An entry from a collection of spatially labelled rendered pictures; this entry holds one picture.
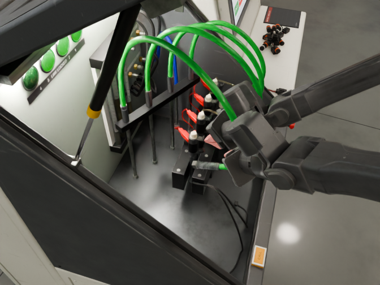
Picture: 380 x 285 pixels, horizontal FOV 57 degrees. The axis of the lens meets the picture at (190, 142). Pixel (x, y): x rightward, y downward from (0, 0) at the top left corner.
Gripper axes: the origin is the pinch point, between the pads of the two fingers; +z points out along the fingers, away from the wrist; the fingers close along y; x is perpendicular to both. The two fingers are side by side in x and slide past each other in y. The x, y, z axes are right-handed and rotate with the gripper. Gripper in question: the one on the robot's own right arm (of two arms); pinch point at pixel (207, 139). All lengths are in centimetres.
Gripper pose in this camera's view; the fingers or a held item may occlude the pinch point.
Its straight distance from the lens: 96.2
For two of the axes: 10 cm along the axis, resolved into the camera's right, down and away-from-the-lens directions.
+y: -6.2, -7.4, -2.7
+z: -5.7, 1.9, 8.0
